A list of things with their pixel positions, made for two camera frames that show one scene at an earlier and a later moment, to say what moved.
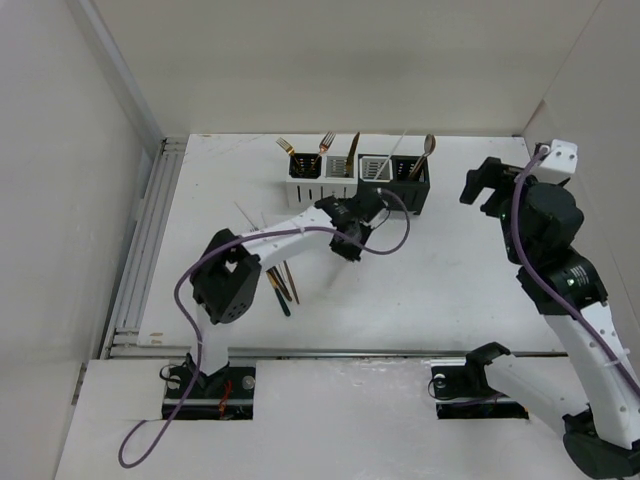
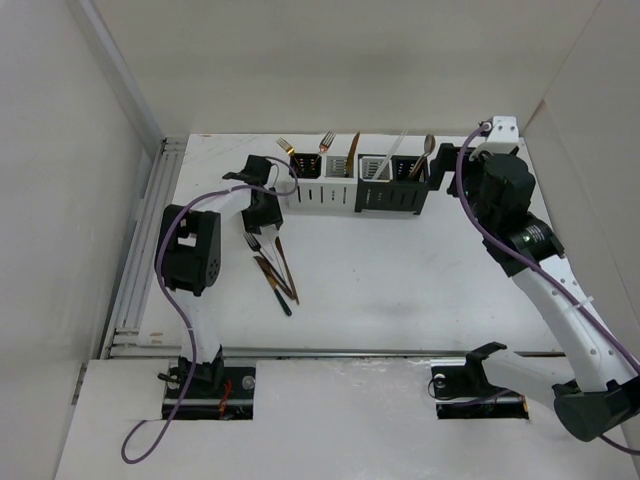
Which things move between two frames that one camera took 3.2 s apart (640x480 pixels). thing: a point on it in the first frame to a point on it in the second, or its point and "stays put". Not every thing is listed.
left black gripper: (350, 254) to (270, 218)
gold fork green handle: (286, 146) stays put
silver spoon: (429, 147) stays put
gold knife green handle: (350, 155) stays put
